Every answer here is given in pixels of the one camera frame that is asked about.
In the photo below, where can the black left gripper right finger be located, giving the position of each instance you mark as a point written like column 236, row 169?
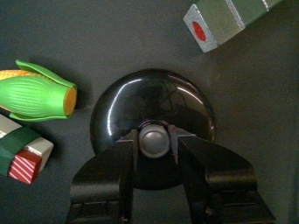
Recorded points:
column 218, row 169

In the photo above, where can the toy corn green husk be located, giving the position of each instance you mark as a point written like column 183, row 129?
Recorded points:
column 36, row 94

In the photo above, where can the black pot lid grey knob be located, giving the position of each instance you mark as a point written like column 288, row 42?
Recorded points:
column 151, row 116

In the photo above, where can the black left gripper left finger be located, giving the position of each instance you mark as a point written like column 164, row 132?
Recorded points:
column 103, row 172

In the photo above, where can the green white box red dot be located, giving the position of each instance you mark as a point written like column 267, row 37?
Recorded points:
column 223, row 20

